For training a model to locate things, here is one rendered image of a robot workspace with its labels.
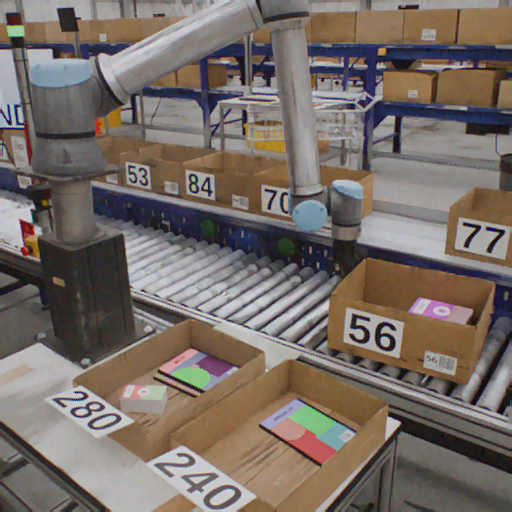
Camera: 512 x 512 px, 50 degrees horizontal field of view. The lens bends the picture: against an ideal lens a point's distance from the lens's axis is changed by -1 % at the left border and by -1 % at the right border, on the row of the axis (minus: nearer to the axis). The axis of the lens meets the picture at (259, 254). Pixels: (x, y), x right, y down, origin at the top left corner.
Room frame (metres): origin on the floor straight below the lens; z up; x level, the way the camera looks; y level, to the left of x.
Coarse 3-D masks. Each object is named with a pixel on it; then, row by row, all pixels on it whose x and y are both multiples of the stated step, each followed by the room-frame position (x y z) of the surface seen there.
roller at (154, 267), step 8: (184, 248) 2.16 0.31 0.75; (192, 248) 2.16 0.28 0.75; (200, 248) 2.19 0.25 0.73; (168, 256) 2.08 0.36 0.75; (176, 256) 2.08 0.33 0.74; (184, 256) 2.11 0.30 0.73; (152, 264) 1.99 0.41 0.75; (160, 264) 2.01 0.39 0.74; (168, 264) 2.03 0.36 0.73; (136, 272) 1.92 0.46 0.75; (144, 272) 1.94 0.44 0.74; (152, 272) 1.96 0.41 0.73; (136, 280) 1.89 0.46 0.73
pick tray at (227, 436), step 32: (256, 384) 1.08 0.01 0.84; (288, 384) 1.17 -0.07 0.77; (320, 384) 1.10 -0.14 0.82; (224, 416) 1.00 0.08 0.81; (256, 416) 1.06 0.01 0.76; (352, 416) 1.04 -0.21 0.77; (384, 416) 0.97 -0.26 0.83; (192, 448) 0.93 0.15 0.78; (224, 448) 0.96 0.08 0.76; (256, 448) 0.95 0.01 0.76; (288, 448) 0.95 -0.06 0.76; (352, 448) 0.88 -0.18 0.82; (256, 480) 0.86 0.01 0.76; (288, 480) 0.86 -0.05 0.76; (320, 480) 0.80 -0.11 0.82
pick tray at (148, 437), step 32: (192, 320) 1.37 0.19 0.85; (128, 352) 1.22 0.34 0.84; (160, 352) 1.29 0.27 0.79; (224, 352) 1.29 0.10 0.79; (256, 352) 1.22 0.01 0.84; (96, 384) 1.14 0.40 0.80; (160, 384) 1.19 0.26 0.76; (224, 384) 1.08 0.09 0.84; (128, 416) 0.95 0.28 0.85; (160, 416) 1.07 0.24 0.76; (192, 416) 1.00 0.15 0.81; (128, 448) 0.96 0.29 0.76; (160, 448) 0.93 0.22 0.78
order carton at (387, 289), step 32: (352, 288) 1.53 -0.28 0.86; (384, 288) 1.58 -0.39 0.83; (416, 288) 1.54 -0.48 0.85; (448, 288) 1.49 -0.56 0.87; (480, 288) 1.44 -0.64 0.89; (416, 320) 1.25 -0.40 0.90; (480, 320) 1.21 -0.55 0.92; (352, 352) 1.33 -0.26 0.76; (416, 352) 1.24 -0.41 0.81; (448, 352) 1.20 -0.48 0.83; (480, 352) 1.33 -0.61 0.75
